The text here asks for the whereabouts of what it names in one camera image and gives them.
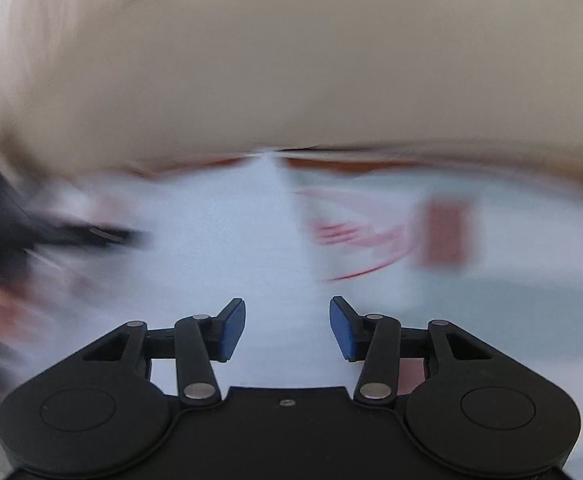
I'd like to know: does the checkered floor mat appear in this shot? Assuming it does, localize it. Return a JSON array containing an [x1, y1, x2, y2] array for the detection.
[[96, 152, 583, 461]]

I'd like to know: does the light grey t-shirt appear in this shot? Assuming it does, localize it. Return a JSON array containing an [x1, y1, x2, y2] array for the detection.
[[36, 152, 332, 391]]

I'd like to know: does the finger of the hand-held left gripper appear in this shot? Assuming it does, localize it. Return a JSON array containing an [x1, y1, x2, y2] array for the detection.
[[34, 220, 152, 257]]

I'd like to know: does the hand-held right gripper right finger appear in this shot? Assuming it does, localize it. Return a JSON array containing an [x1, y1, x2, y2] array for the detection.
[[330, 296, 495, 407]]

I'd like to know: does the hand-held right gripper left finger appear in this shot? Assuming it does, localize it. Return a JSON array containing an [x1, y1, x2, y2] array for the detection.
[[81, 298, 247, 407]]

